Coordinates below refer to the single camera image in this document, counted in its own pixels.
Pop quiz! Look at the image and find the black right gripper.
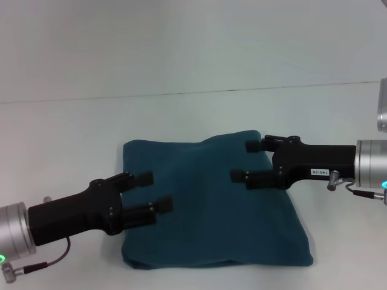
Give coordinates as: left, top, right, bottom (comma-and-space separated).
229, 134, 357, 191

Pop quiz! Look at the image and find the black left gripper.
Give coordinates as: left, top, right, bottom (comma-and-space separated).
27, 170, 174, 247

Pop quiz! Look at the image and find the teal blue FREE t-shirt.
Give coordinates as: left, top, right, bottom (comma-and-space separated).
120, 129, 314, 269

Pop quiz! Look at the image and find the left gripper cable with plug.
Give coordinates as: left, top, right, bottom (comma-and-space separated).
1, 237, 72, 280

